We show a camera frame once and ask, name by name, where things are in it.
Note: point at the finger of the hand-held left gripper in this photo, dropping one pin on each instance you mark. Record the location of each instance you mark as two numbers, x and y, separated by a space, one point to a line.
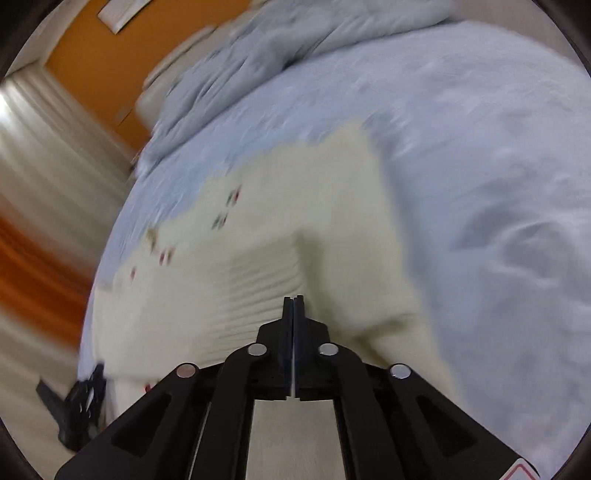
85 397

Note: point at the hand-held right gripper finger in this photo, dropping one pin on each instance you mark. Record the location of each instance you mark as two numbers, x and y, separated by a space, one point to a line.
299 323
288 323

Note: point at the cream knit sweater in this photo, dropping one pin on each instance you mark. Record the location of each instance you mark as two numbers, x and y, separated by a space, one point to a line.
277 207

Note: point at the bed with light blue sheet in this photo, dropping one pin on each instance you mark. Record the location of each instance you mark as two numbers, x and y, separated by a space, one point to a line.
485 184

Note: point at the white pillow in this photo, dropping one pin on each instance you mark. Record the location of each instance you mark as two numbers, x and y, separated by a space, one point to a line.
157 92

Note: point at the light blue duvet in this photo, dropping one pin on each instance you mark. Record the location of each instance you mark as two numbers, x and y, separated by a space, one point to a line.
258 50

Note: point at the white wall picture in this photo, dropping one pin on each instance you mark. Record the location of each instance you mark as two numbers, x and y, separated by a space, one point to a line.
117 11

